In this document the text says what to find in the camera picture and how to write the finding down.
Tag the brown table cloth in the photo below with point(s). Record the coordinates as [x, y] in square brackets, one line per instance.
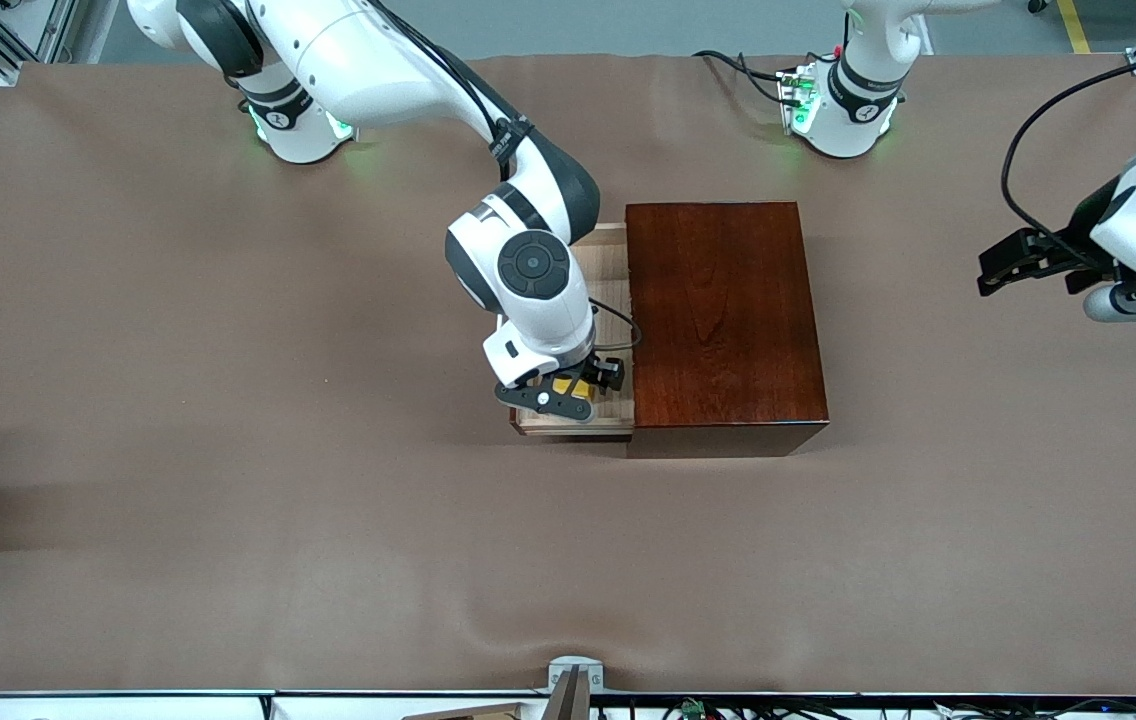
[328, 580]

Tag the dark brown wooden cabinet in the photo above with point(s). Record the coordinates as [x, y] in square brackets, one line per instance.
[728, 320]

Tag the yellow block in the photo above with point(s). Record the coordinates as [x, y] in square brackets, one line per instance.
[562, 385]

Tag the grey metal bracket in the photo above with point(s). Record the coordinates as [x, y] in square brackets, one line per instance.
[575, 670]

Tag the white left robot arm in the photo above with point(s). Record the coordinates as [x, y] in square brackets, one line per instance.
[853, 120]

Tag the aluminium frame with struts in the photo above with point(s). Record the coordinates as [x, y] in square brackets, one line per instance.
[38, 25]

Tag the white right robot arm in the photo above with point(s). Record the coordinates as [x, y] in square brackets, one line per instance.
[358, 60]

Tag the brown cardboard piece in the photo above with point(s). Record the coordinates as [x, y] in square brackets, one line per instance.
[478, 713]

